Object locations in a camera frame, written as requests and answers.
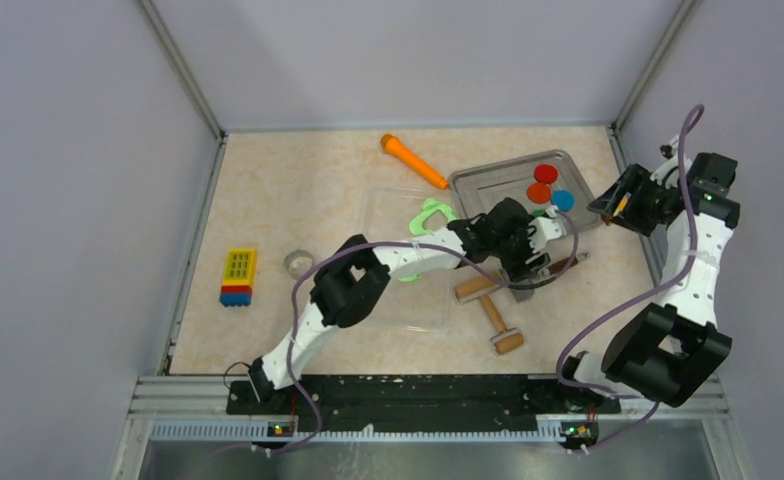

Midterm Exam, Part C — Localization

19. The stainless steel tray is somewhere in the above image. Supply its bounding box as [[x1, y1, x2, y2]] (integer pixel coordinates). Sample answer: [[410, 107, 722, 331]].
[[449, 150, 602, 255]]

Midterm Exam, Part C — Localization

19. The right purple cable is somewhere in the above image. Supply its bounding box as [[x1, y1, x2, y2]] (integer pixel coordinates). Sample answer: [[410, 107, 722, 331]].
[[554, 103, 706, 455]]

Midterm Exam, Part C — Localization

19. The red dough disc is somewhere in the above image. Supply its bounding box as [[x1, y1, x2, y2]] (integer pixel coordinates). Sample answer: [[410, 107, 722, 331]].
[[534, 164, 559, 185]]

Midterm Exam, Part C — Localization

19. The aluminium frame rail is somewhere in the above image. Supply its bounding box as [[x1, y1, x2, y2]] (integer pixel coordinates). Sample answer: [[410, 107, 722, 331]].
[[113, 375, 755, 479]]

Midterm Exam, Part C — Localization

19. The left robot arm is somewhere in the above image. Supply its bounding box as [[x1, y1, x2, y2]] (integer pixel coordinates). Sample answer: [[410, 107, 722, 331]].
[[247, 198, 577, 414]]

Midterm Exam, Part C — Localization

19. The orange plastic rolling pin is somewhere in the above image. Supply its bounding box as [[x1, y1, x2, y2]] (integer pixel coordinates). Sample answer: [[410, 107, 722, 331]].
[[380, 134, 450, 190]]

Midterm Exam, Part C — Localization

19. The round cut green wrapper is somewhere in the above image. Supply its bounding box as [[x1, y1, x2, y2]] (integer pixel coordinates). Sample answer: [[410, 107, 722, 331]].
[[399, 274, 421, 283]]

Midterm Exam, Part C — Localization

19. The wooden double-ended roller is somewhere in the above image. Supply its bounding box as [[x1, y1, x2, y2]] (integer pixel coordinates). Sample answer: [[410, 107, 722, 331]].
[[453, 276, 525, 356]]

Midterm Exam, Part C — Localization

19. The orange yellow foam block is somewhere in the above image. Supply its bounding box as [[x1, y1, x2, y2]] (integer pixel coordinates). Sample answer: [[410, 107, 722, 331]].
[[610, 194, 630, 222]]

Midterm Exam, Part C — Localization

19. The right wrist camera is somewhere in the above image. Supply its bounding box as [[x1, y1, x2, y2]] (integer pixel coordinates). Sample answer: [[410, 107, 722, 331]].
[[654, 135, 692, 188]]

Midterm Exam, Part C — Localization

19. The yellow red blue toy brick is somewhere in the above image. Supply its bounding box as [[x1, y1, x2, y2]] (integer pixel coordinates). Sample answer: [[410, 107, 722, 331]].
[[219, 248, 258, 307]]

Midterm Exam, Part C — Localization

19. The clear round cutter ring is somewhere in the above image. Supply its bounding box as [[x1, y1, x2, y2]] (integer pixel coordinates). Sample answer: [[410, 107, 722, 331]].
[[283, 249, 315, 278]]

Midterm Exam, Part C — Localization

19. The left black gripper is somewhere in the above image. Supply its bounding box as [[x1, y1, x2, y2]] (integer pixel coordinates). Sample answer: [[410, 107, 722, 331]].
[[489, 215, 548, 282]]

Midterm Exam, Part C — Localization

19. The green dough lump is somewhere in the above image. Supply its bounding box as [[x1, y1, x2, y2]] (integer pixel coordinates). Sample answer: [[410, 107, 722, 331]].
[[408, 198, 457, 236]]

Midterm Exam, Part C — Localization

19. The metal scraper wooden handle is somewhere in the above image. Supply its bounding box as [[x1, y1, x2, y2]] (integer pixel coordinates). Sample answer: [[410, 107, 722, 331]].
[[510, 251, 590, 303]]

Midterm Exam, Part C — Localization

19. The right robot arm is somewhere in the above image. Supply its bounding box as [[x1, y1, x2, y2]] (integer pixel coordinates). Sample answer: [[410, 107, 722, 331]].
[[554, 152, 740, 412]]

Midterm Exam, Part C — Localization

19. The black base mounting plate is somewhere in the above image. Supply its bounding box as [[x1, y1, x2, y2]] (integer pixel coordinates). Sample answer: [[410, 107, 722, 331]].
[[226, 374, 621, 433]]

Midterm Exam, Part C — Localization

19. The orange dough disc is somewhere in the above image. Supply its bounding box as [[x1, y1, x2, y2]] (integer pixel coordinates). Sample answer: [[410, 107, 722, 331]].
[[526, 182, 552, 204]]

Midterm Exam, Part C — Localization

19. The blue dough disc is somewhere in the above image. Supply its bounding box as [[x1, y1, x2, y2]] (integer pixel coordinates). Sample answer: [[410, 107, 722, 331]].
[[550, 190, 576, 212]]

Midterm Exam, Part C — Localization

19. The clear plastic tray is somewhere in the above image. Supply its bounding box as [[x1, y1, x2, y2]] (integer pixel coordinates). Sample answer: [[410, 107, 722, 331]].
[[358, 187, 457, 333]]

